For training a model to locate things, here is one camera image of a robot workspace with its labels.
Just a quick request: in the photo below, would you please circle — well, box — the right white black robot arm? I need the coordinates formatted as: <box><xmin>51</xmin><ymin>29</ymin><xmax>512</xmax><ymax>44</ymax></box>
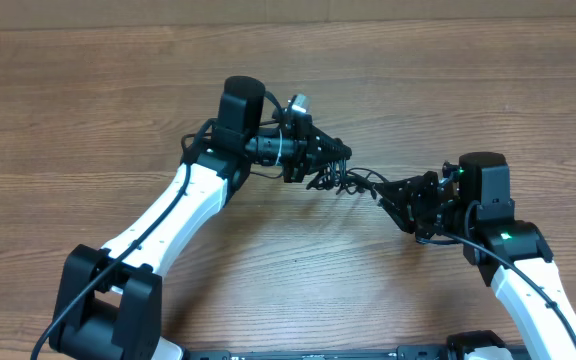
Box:
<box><xmin>374</xmin><ymin>152</ymin><xmax>576</xmax><ymax>359</ymax></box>

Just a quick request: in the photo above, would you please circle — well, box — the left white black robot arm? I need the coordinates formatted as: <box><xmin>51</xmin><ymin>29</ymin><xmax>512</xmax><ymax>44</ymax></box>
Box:
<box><xmin>31</xmin><ymin>76</ymin><xmax>352</xmax><ymax>360</ymax></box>

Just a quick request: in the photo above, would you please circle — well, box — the black cable bundle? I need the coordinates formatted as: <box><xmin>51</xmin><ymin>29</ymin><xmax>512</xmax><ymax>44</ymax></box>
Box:
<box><xmin>305</xmin><ymin>137</ymin><xmax>394</xmax><ymax>201</ymax></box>

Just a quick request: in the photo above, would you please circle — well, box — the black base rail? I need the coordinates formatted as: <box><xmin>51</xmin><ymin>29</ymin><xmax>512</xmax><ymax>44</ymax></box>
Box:
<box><xmin>182</xmin><ymin>329</ymin><xmax>529</xmax><ymax>360</ymax></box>

